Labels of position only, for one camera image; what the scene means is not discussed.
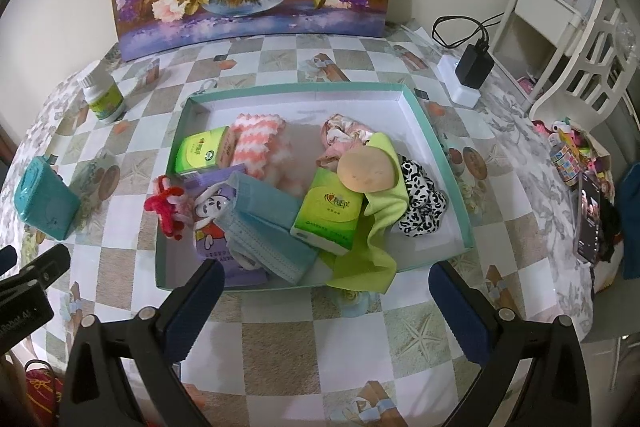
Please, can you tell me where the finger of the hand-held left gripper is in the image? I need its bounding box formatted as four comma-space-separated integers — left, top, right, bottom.
0, 245, 19, 278
0, 243, 72, 296

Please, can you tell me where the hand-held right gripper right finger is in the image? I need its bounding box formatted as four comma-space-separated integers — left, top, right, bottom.
428, 260, 599, 427

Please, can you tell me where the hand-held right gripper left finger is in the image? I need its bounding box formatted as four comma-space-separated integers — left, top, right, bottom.
57, 258, 227, 427

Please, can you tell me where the purple cartoon snack packet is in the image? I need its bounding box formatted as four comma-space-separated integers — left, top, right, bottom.
182, 163, 268, 288

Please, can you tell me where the red knitted toy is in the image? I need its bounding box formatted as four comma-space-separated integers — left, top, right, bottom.
144, 174, 193, 240

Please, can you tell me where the blue face mask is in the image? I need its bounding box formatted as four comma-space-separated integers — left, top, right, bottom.
216, 171, 318, 285

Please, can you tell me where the yellow-green cloth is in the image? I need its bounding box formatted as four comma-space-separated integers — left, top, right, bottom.
327, 133, 411, 295

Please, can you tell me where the leopard print scrunchie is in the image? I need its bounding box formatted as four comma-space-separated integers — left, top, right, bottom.
397, 159, 449, 239

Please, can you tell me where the green tissue pack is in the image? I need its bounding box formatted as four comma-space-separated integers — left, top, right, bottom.
291, 168, 365, 256
173, 125, 238, 175

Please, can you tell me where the beige powder puff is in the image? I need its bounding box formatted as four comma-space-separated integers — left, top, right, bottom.
337, 148, 401, 194

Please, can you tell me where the pink striped fuzzy sock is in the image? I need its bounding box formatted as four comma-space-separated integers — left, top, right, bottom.
230, 112, 296, 195

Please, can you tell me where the pink floral scrunchie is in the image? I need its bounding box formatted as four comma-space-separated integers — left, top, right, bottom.
316, 114, 376, 170

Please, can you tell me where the teal-edged white box lid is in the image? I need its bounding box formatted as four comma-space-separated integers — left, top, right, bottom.
154, 82, 476, 293

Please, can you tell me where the teal plastic box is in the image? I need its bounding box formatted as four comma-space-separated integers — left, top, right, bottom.
13, 155, 82, 241

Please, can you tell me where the red bag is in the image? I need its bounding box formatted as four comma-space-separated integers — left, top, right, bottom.
22, 359, 66, 427

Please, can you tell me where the grey floral tablecloth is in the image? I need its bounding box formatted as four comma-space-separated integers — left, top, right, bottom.
0, 27, 598, 343

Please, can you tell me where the black phone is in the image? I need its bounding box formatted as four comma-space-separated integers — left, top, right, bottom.
572, 172, 603, 265

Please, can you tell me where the white pill bottle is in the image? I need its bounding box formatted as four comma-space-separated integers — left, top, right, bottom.
82, 73, 127, 124

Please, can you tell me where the pile of colourful small toys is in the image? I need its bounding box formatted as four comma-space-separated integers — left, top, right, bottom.
532, 117, 616, 192

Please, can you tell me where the blue cloth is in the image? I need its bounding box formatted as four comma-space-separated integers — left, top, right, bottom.
612, 167, 640, 280

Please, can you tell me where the white power strip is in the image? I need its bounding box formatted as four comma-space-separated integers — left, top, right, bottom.
437, 52, 483, 109

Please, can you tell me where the black charger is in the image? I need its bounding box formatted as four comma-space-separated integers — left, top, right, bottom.
457, 39, 496, 88

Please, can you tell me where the white chair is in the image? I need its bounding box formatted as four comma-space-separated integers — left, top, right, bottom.
495, 0, 640, 122

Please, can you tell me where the black cable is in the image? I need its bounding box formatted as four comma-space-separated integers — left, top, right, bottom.
431, 14, 506, 52

